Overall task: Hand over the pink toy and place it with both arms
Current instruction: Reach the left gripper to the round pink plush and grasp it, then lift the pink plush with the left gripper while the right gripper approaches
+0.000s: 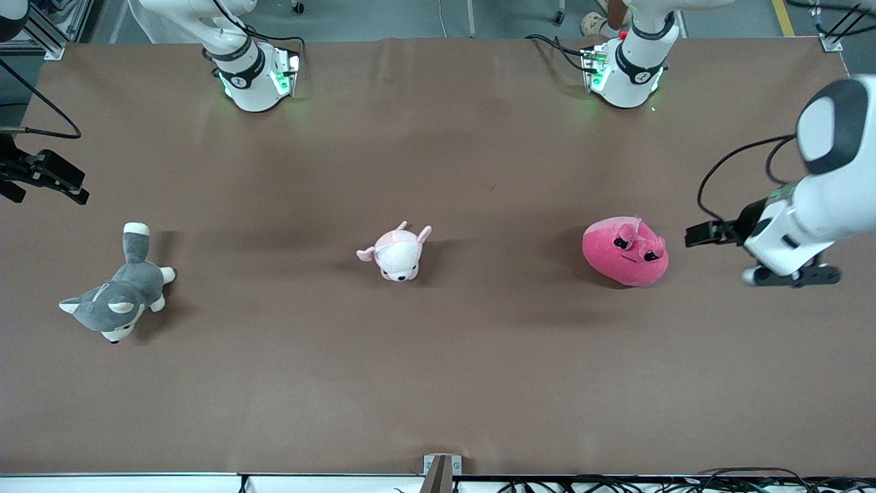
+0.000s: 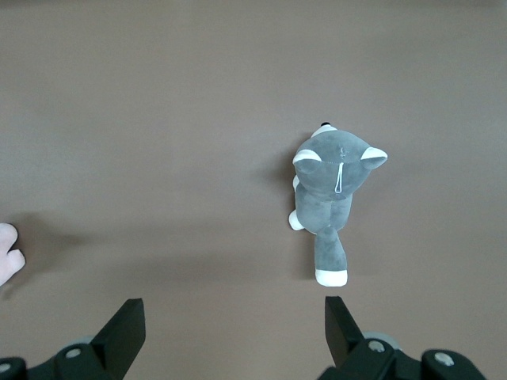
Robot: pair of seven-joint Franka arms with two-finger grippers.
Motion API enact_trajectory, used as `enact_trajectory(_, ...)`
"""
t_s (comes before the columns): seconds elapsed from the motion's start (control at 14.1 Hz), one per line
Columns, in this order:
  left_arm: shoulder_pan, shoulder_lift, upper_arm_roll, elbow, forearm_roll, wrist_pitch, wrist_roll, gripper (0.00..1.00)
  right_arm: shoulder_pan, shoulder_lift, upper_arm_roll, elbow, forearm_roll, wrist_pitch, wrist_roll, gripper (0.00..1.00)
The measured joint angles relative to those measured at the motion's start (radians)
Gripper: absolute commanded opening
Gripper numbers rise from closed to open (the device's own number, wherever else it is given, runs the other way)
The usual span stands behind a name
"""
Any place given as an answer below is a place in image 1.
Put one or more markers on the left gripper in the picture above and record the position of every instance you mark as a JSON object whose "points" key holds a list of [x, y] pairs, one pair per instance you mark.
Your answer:
{"points": [[748, 220]]}

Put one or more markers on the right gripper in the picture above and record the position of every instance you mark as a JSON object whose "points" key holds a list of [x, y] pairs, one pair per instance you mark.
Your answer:
{"points": [[15, 168]]}

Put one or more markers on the hot pink round plush toy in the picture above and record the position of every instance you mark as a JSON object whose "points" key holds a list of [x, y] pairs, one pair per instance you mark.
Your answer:
{"points": [[616, 260]]}

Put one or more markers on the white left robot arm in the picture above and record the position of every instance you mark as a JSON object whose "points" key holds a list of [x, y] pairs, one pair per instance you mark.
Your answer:
{"points": [[842, 198]]}

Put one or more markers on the grey white husky plush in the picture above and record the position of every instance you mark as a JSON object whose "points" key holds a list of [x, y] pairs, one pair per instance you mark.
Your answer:
{"points": [[120, 294]]}

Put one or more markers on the aluminium corner profile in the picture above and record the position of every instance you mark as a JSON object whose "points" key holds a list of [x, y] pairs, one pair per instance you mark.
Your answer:
{"points": [[831, 42]]}

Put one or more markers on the beige shoe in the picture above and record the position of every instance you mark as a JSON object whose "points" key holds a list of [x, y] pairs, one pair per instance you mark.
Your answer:
{"points": [[594, 24]]}

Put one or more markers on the pale pink plush dog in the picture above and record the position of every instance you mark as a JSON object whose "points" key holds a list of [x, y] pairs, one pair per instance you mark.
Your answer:
{"points": [[397, 257]]}

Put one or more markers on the aluminium frame post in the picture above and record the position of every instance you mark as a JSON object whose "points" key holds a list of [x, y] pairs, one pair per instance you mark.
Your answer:
{"points": [[48, 38]]}

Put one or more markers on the white table edge rail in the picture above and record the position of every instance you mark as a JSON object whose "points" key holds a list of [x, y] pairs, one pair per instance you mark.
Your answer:
{"points": [[137, 485]]}

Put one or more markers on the metal table edge bracket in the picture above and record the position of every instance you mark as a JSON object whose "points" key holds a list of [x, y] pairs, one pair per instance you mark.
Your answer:
{"points": [[441, 472]]}

